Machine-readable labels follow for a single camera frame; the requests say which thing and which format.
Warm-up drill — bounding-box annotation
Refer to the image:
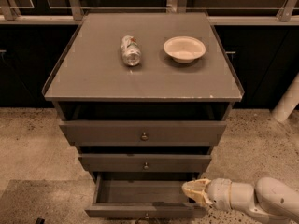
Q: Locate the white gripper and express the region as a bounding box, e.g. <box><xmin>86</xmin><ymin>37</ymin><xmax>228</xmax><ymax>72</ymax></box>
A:
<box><xmin>182</xmin><ymin>178</ymin><xmax>232</xmax><ymax>211</ymax></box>

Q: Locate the grey bottom drawer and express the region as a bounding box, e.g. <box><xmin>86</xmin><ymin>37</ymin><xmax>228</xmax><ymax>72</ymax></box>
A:
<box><xmin>86</xmin><ymin>172</ymin><xmax>206</xmax><ymax>218</ymax></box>

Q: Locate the grey drawer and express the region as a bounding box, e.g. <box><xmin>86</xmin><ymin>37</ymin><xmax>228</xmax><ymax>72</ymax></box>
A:
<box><xmin>86</xmin><ymin>172</ymin><xmax>206</xmax><ymax>218</ymax></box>
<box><xmin>78</xmin><ymin>154</ymin><xmax>211</xmax><ymax>173</ymax></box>
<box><xmin>59</xmin><ymin>120</ymin><xmax>226</xmax><ymax>147</ymax></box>

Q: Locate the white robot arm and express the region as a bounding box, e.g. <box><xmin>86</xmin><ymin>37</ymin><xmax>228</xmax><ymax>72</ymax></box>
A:
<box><xmin>182</xmin><ymin>177</ymin><xmax>299</xmax><ymax>224</ymax></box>

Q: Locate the grey middle drawer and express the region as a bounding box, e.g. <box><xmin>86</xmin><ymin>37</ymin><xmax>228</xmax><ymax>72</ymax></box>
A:
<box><xmin>78</xmin><ymin>154</ymin><xmax>211</xmax><ymax>173</ymax></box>

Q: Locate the grey drawer cabinet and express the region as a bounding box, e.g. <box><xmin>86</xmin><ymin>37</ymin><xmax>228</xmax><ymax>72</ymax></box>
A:
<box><xmin>41</xmin><ymin>12</ymin><xmax>245</xmax><ymax>185</ymax></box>

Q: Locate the grey top drawer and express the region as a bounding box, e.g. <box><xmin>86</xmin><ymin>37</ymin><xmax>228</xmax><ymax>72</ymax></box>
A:
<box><xmin>59</xmin><ymin>120</ymin><xmax>226</xmax><ymax>147</ymax></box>

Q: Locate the white paper bowl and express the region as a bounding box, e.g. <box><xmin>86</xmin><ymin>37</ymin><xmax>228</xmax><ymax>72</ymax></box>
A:
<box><xmin>164</xmin><ymin>36</ymin><xmax>206</xmax><ymax>63</ymax></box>

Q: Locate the crushed clear plastic bottle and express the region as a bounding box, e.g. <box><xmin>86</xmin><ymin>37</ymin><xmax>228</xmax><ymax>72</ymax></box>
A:
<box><xmin>121</xmin><ymin>35</ymin><xmax>141</xmax><ymax>66</ymax></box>

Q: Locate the small black floor object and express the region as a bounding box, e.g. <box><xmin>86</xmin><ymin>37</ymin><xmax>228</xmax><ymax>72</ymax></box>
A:
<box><xmin>35</xmin><ymin>218</ymin><xmax>45</xmax><ymax>224</ymax></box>

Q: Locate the white cylindrical post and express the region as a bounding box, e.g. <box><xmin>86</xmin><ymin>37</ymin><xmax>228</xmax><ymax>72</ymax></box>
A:
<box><xmin>272</xmin><ymin>73</ymin><xmax>299</xmax><ymax>122</ymax></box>

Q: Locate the metal window rail frame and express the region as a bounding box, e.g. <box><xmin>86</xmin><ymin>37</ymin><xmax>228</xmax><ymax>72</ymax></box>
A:
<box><xmin>0</xmin><ymin>0</ymin><xmax>299</xmax><ymax>26</ymax></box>

